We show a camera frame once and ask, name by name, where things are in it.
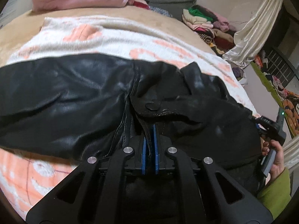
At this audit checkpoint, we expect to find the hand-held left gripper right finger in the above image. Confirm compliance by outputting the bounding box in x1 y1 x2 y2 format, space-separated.
151 124 274 224

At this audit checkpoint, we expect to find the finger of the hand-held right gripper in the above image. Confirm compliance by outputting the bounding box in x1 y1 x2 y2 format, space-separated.
251 115 267 136

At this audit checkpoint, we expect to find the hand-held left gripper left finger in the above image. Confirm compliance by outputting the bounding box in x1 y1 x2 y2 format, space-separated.
26 136 150 224

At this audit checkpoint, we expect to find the black leather jacket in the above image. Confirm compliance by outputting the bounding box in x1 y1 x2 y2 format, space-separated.
0 53 263 217

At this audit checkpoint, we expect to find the person's right forearm green sleeve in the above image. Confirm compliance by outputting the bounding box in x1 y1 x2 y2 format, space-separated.
256 167 291 220

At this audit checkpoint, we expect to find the heap of colourful clothes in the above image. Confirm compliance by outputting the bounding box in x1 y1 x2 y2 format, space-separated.
254 50 293 99

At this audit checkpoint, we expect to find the pile of folded clothes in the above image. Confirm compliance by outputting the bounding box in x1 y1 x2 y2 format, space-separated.
182 5 237 56

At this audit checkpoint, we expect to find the person's right hand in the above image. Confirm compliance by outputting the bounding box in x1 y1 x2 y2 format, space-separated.
261 140 286 181

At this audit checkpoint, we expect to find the orange printed cloth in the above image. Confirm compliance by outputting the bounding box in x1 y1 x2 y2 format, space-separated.
281 93 299 136

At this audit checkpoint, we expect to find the green mat strip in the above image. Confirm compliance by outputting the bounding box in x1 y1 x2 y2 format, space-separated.
250 61 295 137

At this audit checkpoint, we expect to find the purple cloth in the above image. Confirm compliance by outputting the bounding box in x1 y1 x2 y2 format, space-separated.
232 66 246 80

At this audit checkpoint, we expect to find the black grid rack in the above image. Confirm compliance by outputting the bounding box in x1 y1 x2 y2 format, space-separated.
264 47 298 88

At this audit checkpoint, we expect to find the cream satin curtain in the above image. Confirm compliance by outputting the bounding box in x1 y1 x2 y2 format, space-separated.
222 0 285 69

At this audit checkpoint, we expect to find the white and peach fleece blanket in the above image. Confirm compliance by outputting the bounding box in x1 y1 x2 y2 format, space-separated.
0 15 261 221

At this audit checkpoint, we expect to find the blue patterned cloth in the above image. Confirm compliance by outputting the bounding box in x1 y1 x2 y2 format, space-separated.
148 5 173 18

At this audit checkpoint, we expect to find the red cloth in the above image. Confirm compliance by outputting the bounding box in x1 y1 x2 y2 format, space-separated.
132 0 150 10

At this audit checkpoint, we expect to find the tan bed sheet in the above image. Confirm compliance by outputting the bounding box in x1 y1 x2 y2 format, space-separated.
0 5 222 68

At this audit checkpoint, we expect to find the white drawer cabinet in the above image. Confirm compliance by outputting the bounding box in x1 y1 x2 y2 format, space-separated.
0 0 35 29

